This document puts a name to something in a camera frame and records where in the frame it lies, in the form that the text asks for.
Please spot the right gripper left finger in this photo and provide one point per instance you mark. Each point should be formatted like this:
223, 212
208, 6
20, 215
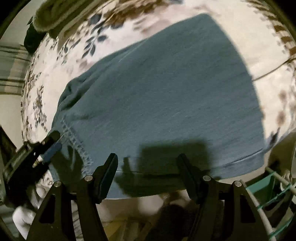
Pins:
54, 220

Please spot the blue denim jeans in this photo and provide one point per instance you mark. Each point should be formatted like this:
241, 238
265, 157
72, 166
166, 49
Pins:
183, 90

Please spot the grey folded fleece blanket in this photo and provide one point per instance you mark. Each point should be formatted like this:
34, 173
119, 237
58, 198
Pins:
52, 13

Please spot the teal laundry rack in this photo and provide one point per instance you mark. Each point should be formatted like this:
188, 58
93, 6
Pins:
274, 197

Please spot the white folded cloth under fleece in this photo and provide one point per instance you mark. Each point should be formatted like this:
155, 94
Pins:
72, 17

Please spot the grey-green window curtain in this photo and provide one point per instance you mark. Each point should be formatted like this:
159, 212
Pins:
15, 61

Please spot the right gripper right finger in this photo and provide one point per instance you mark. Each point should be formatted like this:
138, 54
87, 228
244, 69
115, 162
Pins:
226, 211

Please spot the floral bed blanket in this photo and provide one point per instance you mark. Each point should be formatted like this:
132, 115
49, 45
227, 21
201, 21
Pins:
262, 41

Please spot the dark green velvet comforter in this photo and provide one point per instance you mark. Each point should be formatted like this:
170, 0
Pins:
33, 39

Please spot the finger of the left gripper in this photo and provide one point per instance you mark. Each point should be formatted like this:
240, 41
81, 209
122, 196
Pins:
47, 156
49, 140

